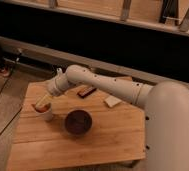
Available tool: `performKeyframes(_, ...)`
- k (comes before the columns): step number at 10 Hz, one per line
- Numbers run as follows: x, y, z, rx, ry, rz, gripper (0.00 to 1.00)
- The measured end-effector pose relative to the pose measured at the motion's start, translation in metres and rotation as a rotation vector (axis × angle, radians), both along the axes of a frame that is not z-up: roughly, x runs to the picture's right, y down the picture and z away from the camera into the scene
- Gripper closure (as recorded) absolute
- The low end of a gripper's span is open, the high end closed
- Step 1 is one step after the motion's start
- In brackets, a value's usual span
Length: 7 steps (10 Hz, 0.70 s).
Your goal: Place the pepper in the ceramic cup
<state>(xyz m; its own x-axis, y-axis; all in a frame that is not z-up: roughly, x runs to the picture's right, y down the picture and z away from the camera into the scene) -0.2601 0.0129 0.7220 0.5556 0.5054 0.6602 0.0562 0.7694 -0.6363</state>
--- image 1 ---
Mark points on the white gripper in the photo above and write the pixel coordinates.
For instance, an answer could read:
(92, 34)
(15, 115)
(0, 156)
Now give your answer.
(56, 86)

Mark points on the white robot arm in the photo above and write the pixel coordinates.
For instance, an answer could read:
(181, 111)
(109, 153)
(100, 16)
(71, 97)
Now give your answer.
(166, 108)

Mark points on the white ceramic cup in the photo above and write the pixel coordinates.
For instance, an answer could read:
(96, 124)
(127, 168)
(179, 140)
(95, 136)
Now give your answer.
(47, 116)

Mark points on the dark brown bowl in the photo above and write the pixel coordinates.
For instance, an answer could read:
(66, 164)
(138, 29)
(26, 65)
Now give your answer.
(78, 122)

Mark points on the red shoe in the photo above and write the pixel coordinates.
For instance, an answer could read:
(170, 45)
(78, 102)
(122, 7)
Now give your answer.
(5, 72)

